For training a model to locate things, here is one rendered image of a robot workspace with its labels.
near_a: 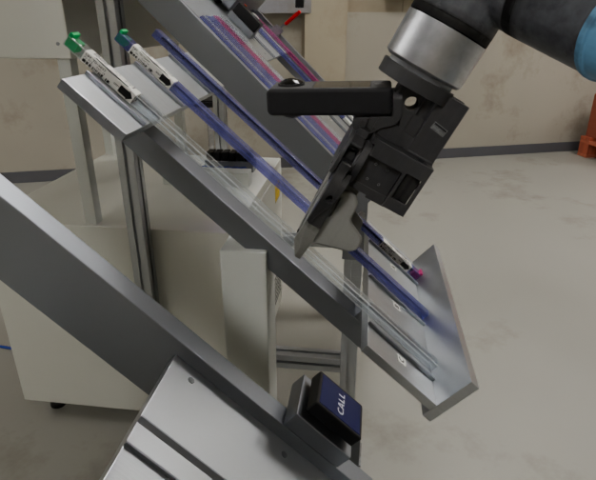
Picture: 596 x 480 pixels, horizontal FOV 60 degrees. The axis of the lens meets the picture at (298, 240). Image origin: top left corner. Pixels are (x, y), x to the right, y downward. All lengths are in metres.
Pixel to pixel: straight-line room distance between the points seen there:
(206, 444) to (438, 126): 0.33
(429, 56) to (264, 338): 0.42
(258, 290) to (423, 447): 0.99
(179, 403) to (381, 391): 1.36
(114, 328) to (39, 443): 1.29
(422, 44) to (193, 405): 0.33
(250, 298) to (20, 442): 1.15
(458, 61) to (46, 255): 0.36
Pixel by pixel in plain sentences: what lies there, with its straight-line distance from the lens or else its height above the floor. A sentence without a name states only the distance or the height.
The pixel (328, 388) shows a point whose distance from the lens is 0.45.
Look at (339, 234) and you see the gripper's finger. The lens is 0.51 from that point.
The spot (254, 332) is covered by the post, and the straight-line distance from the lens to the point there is 0.71.
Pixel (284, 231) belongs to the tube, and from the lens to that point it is 0.54.
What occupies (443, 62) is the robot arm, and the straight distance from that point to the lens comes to 0.47.
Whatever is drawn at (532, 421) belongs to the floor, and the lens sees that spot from 1.74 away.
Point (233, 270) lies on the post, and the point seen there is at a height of 0.79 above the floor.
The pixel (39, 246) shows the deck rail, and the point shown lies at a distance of 0.42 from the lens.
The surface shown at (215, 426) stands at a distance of 0.40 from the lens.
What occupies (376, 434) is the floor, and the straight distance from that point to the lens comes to 1.58.
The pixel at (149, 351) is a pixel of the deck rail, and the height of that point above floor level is 0.85.
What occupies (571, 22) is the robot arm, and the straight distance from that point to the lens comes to 0.44.
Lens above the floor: 1.09
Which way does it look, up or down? 23 degrees down
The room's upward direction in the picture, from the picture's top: straight up
